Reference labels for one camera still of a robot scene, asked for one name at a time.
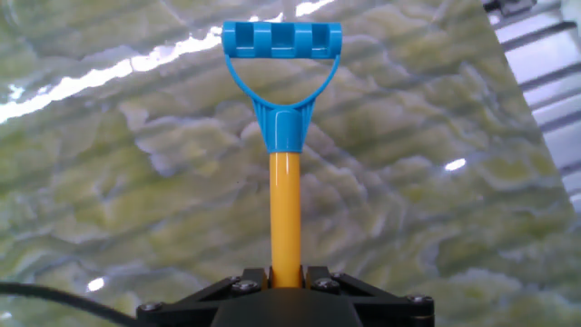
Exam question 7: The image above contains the black corner bracket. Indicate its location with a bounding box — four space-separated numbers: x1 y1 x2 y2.
483 0 537 17

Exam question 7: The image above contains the green marbled table mat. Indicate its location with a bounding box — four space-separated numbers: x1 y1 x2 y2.
0 0 581 327

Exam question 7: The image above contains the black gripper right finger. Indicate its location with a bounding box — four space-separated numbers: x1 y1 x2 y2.
301 265 436 327

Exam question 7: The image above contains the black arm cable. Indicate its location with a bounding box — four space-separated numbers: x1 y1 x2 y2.
0 281 142 327

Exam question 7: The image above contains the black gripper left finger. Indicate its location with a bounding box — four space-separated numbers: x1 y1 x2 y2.
135 266 272 327

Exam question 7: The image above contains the blue and yellow toy shovel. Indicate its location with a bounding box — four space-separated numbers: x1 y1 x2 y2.
221 20 344 290

